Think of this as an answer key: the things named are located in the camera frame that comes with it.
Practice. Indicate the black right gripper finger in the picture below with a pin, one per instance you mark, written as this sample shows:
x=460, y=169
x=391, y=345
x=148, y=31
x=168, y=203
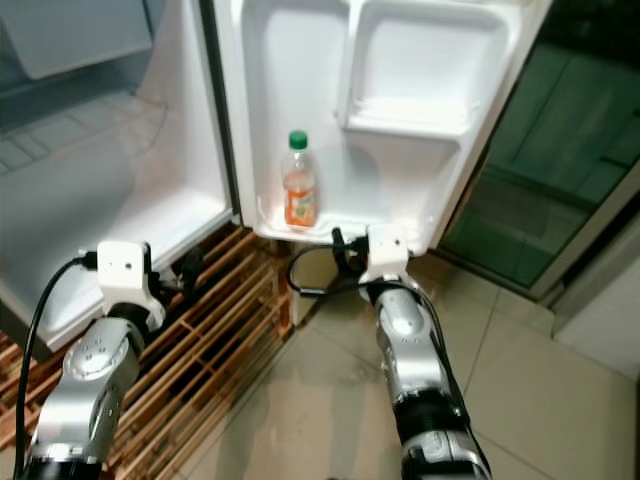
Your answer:
x=339, y=248

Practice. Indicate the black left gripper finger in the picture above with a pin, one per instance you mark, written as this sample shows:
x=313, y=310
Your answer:
x=191, y=268

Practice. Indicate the orange juice bottle green cap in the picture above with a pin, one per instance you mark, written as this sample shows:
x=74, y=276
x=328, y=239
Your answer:
x=299, y=198

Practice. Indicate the white fridge door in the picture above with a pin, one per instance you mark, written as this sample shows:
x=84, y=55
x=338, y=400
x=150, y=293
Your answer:
x=410, y=60

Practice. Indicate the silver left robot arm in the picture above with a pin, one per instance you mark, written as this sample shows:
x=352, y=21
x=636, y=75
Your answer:
x=90, y=390

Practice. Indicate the silver mini fridge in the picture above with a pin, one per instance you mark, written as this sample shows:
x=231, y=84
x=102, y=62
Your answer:
x=120, y=200

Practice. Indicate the wooden slat pallet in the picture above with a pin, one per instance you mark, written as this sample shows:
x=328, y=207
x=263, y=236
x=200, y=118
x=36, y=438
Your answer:
x=210, y=340

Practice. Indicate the translucent freezer compartment flap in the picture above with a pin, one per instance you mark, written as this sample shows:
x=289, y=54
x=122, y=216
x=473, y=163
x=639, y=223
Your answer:
x=80, y=35

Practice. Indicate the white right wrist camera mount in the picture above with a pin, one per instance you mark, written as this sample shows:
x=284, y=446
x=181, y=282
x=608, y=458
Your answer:
x=390, y=245

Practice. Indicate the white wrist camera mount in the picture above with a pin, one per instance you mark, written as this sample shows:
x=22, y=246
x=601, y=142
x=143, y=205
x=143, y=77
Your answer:
x=122, y=268
x=390, y=245

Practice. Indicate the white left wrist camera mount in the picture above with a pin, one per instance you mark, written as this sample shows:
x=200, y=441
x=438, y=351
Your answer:
x=122, y=268

